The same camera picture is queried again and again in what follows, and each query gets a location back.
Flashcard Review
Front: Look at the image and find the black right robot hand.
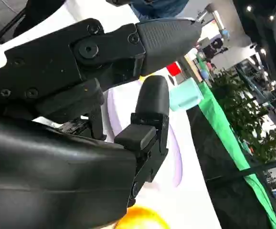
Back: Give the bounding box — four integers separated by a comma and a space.
0, 18, 202, 229

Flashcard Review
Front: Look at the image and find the lilac plate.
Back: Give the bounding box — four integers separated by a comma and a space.
103, 80, 184, 189

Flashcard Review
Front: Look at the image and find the orange and white bread roll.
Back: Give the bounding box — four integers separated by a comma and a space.
115, 206, 171, 229

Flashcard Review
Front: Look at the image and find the black chair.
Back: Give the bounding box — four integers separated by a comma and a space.
0, 0, 67, 45

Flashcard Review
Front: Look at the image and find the pale green mug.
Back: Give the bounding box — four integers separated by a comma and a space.
169, 77, 204, 112

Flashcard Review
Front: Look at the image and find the red box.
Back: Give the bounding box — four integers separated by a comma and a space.
166, 62, 183, 77

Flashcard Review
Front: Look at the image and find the black fabric barrier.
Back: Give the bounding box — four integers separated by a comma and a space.
187, 104, 274, 229

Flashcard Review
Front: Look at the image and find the green cloth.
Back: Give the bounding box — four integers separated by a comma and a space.
196, 51, 276, 229

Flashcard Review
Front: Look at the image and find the person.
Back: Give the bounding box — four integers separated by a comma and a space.
128, 0, 189, 19

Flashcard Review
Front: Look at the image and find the green leafy plant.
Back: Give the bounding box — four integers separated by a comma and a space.
209, 68, 276, 166

